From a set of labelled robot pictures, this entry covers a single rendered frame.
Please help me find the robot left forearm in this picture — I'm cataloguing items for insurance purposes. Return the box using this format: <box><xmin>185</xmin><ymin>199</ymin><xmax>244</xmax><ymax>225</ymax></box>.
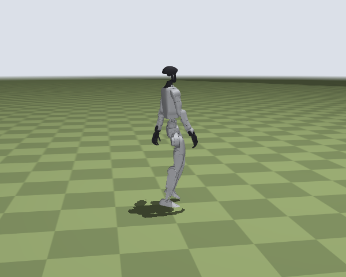
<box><xmin>155</xmin><ymin>109</ymin><xmax>164</xmax><ymax>130</ymax></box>

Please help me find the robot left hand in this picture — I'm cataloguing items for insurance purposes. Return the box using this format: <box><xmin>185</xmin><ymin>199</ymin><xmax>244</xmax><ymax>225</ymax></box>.
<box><xmin>152</xmin><ymin>125</ymin><xmax>161</xmax><ymax>145</ymax></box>

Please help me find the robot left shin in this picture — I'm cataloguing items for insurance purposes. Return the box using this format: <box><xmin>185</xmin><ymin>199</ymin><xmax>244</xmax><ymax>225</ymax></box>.
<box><xmin>173</xmin><ymin>163</ymin><xmax>185</xmax><ymax>192</ymax></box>

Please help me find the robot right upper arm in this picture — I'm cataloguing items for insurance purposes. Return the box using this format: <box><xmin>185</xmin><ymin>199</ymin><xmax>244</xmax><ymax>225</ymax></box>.
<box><xmin>170</xmin><ymin>89</ymin><xmax>182</xmax><ymax>117</ymax></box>

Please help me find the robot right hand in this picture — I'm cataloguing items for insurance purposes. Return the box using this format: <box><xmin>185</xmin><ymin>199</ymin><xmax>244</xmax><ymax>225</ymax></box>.
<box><xmin>188</xmin><ymin>131</ymin><xmax>198</xmax><ymax>148</ymax></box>

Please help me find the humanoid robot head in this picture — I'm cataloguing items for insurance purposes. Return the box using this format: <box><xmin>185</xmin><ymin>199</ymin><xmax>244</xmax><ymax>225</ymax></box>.
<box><xmin>162</xmin><ymin>66</ymin><xmax>178</xmax><ymax>88</ymax></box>

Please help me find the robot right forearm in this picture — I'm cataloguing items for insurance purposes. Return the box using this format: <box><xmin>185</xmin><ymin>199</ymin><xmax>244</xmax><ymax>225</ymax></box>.
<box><xmin>180</xmin><ymin>110</ymin><xmax>194</xmax><ymax>134</ymax></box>

